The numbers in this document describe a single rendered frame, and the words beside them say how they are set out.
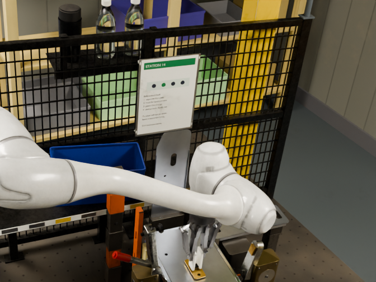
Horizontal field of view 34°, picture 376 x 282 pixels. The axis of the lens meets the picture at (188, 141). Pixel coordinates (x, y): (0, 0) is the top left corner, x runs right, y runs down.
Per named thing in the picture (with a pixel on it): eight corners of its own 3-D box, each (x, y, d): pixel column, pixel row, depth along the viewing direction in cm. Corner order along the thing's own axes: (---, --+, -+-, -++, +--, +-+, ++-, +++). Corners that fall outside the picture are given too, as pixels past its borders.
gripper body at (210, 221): (195, 218, 170) (192, 243, 175) (222, 212, 173) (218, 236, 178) (184, 201, 176) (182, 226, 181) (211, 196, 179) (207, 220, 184)
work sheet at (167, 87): (192, 128, 229) (201, 53, 212) (135, 136, 220) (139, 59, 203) (189, 125, 230) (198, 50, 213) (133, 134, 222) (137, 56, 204)
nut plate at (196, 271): (206, 276, 186) (206, 273, 185) (194, 279, 184) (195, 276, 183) (194, 257, 192) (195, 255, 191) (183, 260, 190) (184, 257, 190)
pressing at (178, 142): (182, 212, 210) (192, 129, 191) (151, 219, 206) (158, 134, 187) (182, 211, 211) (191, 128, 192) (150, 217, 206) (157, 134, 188)
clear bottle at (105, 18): (117, 58, 207) (118, 2, 196) (98, 60, 205) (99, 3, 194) (111, 50, 212) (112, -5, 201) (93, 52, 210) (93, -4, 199)
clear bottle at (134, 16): (144, 55, 211) (148, 0, 200) (126, 57, 209) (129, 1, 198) (138, 47, 216) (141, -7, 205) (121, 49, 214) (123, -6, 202)
